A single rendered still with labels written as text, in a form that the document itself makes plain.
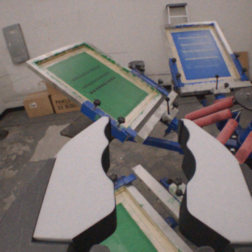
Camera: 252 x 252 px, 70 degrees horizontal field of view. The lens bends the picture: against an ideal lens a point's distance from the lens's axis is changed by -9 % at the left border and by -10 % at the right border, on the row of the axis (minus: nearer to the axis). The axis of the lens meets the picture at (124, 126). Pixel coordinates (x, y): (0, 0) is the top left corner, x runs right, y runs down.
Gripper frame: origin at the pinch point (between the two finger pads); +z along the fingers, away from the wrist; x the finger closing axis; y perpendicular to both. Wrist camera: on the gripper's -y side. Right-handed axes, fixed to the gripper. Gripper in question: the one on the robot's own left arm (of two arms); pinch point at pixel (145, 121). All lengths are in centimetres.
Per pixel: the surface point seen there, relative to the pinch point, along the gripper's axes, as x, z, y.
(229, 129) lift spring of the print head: 44, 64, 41
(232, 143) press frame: 56, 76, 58
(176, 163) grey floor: 53, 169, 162
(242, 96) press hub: 53, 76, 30
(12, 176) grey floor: -169, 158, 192
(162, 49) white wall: 52, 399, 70
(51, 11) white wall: -165, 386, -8
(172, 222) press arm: 18, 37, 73
